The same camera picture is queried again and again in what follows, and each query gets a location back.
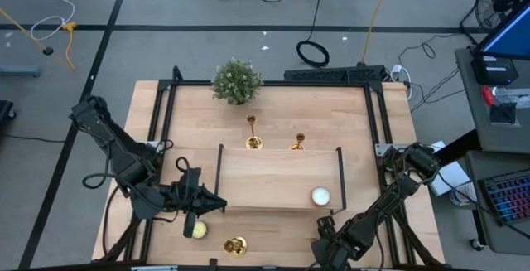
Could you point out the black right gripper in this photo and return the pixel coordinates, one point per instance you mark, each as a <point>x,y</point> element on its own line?
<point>335,250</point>

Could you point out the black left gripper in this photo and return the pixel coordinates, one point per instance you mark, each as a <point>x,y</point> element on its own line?
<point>190,198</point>

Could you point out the yellow candle dark floral tin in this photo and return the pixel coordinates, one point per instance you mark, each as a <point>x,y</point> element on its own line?
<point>201,230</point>

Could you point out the short gold candlestick holder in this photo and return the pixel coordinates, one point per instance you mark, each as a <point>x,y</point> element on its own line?
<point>239,246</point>

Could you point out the white candle patterned tin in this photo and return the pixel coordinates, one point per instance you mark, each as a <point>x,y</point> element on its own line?
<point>321,196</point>

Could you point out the wooden riser shelf black legs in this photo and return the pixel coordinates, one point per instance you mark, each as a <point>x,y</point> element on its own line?
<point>269,180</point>

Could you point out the tall gold candlestick holder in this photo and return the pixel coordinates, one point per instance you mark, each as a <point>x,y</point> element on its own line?
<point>253,142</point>

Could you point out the medium gold candlestick holder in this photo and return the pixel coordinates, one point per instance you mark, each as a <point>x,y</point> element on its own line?
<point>300,137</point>

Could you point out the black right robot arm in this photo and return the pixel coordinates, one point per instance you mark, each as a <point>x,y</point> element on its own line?
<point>389,199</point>

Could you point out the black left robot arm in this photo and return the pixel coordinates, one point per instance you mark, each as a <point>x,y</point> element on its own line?
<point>124,159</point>

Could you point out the potted green plant black pot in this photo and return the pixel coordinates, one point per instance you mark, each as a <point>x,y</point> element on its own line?
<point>237,81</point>

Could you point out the white cardboard box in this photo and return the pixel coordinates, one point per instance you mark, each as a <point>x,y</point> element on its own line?
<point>453,175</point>

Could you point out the black caster wheel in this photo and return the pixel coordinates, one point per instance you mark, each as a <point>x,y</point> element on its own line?
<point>476,245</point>

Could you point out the grey rolling cart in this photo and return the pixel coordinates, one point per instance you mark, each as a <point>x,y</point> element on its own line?
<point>509,240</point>

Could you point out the black perforated power box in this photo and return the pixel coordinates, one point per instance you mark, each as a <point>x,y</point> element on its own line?
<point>331,74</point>

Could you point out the white power adapter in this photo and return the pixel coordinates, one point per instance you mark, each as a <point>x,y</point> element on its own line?
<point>396,70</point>

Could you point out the grey desk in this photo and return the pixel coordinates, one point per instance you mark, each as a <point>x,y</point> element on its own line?
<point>463,84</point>

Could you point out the black desktop holder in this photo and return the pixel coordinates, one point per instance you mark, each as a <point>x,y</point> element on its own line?
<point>503,113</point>

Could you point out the small black floor puck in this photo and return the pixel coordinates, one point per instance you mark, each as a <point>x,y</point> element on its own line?
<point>48,50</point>

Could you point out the grey metal cart base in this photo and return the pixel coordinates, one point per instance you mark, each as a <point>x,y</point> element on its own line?
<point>18,71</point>

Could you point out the clear plastic bottle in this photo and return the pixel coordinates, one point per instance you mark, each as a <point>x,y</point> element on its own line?
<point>513,97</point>

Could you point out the black label printer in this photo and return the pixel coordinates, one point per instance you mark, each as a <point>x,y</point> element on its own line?
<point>492,74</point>

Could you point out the computer monitor blue screen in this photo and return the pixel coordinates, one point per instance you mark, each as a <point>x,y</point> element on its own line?
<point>513,35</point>

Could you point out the black aluminium table frame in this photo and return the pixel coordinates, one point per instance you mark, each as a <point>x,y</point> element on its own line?
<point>269,83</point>

